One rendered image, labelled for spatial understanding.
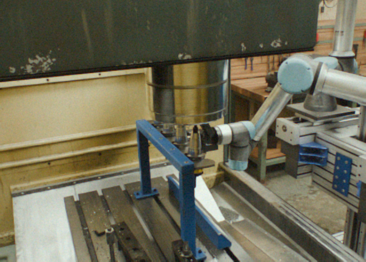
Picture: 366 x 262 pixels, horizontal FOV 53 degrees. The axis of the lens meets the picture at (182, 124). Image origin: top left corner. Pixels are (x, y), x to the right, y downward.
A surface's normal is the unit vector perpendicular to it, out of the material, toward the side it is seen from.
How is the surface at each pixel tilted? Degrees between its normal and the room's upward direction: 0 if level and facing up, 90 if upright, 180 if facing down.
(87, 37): 90
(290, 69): 88
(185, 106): 90
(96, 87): 90
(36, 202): 24
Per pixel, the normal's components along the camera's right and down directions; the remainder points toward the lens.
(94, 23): 0.39, 0.29
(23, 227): 0.14, -0.75
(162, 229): -0.03, -0.95
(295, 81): -0.51, 0.26
